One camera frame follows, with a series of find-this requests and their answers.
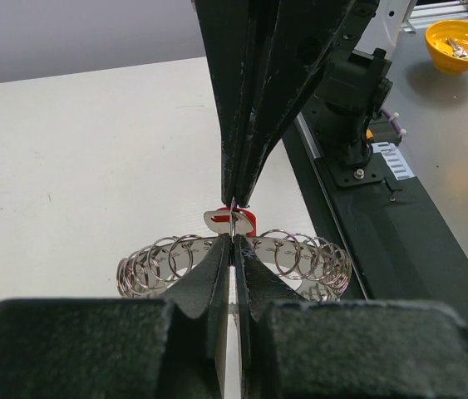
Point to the right white cable duct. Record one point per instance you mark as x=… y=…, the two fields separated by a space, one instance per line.
x=394 y=160

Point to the keys in yellow bowl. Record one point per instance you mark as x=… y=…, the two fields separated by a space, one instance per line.
x=458 y=51

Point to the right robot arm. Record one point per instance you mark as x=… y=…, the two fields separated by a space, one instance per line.
x=351 y=93

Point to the yellow bowl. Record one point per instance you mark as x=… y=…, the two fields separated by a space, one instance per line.
x=440 y=52

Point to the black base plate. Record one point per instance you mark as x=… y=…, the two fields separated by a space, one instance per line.
x=400 y=245

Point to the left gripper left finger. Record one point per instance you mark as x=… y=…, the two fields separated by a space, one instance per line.
x=171 y=346

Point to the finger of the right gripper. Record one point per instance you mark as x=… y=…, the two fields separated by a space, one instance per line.
x=229 y=30
x=292 y=44

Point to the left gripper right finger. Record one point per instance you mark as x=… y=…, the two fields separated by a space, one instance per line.
x=294 y=348

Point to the red tag key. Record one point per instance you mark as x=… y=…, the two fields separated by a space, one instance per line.
x=232 y=220

